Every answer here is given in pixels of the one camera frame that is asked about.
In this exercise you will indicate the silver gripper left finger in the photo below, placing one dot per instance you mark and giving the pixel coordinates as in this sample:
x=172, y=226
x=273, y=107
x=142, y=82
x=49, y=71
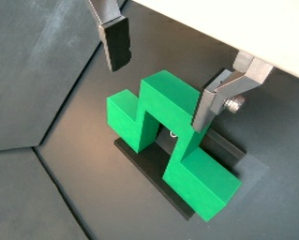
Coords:
x=114, y=32

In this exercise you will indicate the green zigzag block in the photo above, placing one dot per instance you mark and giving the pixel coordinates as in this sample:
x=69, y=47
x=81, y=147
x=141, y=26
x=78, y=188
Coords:
x=165, y=104

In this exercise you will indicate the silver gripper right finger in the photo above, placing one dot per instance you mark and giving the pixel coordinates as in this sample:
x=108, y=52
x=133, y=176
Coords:
x=223, y=92

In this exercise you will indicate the black angle fixture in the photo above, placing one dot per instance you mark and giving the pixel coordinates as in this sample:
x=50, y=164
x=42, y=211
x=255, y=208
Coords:
x=152, y=161

